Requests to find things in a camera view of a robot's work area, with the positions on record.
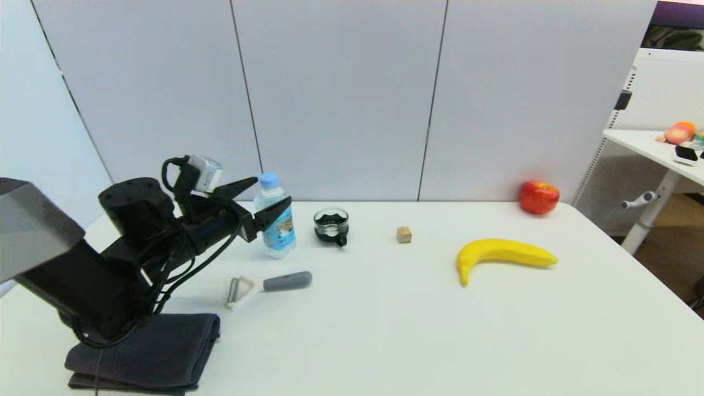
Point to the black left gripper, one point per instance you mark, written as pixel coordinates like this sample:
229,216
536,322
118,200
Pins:
217,217

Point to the clear bottle blue cap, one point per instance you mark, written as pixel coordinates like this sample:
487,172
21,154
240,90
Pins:
278,231

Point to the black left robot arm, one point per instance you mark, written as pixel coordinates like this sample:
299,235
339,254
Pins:
82,286

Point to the small wooden cube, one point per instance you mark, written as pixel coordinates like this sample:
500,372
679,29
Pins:
404,235

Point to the dark grey folded towel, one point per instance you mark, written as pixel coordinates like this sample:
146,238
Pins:
176,352

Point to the yellow banana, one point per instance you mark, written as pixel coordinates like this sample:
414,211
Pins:
500,252

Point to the red apple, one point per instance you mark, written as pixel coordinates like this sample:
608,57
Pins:
539,198

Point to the black clip on pegboard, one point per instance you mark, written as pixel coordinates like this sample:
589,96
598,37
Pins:
622,100

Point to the white side table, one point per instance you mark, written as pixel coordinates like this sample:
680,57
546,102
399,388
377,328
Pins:
643,142

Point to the white pegboard panel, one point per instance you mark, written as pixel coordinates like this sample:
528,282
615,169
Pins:
665,88

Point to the pink orange peach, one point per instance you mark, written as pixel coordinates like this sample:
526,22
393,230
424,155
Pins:
678,133

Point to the black and white device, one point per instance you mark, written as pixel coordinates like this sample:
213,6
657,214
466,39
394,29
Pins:
685,154

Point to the green plant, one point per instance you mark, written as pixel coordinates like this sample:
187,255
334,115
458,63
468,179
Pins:
679,38

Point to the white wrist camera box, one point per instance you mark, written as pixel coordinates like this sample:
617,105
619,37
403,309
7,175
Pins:
206,171

